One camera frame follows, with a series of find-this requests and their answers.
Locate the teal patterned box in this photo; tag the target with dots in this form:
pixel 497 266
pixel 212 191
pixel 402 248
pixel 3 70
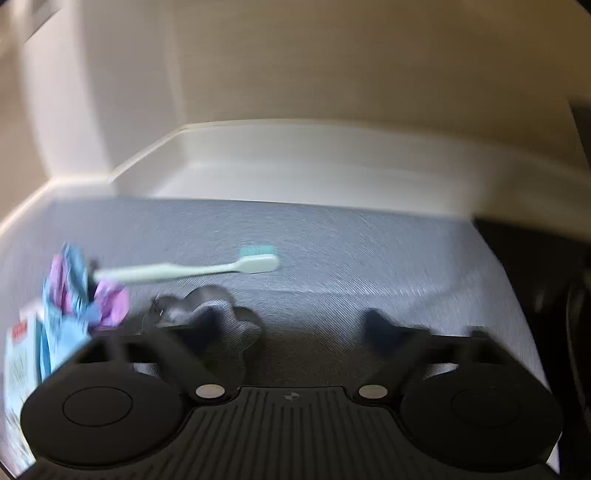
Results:
pixel 21 364

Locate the blue purple wrapper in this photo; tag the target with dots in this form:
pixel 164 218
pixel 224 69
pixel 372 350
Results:
pixel 111 304

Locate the grey woven mat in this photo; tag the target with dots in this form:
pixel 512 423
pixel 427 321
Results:
pixel 346 240

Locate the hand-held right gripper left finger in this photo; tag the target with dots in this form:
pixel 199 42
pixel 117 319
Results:
pixel 198 332

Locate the pale green toothbrush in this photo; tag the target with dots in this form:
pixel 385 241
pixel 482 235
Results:
pixel 207 270

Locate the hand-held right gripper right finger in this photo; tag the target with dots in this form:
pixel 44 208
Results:
pixel 392 334

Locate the grey flower-shaped object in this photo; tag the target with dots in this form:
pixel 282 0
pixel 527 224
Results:
pixel 203 295

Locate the black glass stove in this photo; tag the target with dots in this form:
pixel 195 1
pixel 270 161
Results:
pixel 531 258

